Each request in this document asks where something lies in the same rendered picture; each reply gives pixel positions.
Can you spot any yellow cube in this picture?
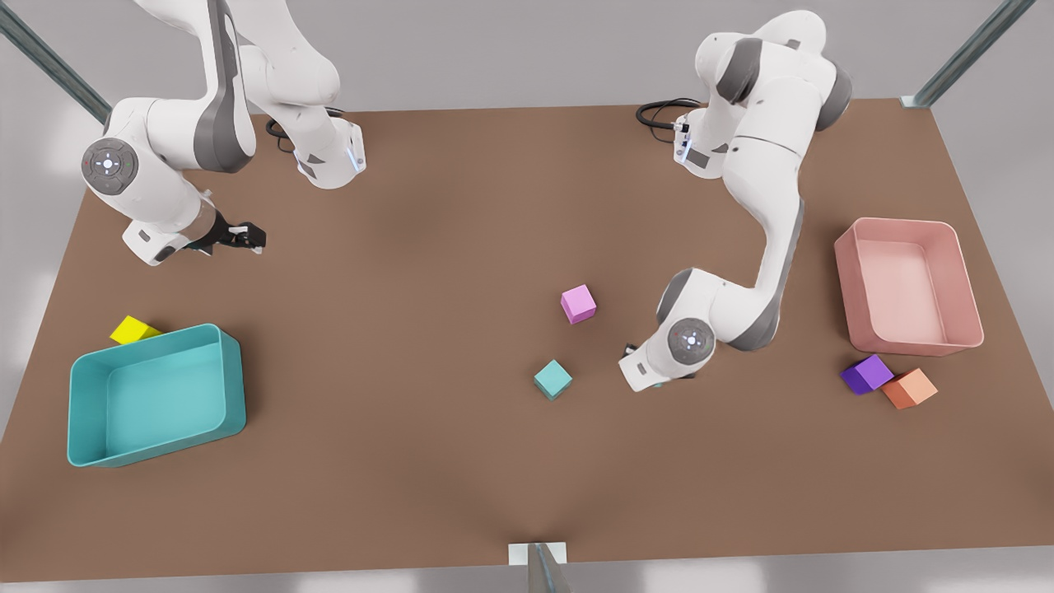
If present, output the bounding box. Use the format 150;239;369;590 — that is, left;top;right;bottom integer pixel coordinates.
110;315;163;346

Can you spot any teal blue cube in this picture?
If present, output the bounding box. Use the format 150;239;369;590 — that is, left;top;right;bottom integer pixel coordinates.
534;359;574;401

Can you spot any teal plastic bin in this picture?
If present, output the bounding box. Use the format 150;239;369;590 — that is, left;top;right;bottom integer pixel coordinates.
68;323;247;469

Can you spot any pink cube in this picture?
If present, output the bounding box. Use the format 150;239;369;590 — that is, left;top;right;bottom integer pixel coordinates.
561;284;598;325

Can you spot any purple cube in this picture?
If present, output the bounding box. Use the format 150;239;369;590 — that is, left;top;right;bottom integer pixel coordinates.
840;354;895;396

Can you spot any orange cube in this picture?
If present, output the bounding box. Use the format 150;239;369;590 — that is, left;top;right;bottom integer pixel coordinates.
882;367;939;410

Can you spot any pink plastic bin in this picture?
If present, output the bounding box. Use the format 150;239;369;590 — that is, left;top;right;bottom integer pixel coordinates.
834;217;985;357

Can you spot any black cable loop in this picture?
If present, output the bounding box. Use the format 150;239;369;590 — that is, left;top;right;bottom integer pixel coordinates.
265;106;347;155
636;98;702;146

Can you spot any silver frame post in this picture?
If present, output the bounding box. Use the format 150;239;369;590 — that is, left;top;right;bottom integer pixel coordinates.
0;3;113;125
508;542;570;593
900;0;1038;110

